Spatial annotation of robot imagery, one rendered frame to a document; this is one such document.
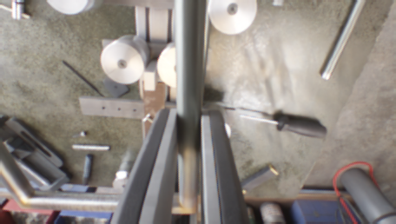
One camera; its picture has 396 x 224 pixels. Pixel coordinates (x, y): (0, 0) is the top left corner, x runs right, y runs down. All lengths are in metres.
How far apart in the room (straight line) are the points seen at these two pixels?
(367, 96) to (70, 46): 1.70
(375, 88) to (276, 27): 1.47
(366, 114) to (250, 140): 1.49
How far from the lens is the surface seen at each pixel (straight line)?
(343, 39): 0.39
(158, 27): 0.30
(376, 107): 1.87
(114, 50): 0.26
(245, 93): 0.37
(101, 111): 0.37
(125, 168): 0.47
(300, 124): 0.42
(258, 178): 0.50
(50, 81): 0.44
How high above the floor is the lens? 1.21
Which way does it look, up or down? 59 degrees down
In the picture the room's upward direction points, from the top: 180 degrees counter-clockwise
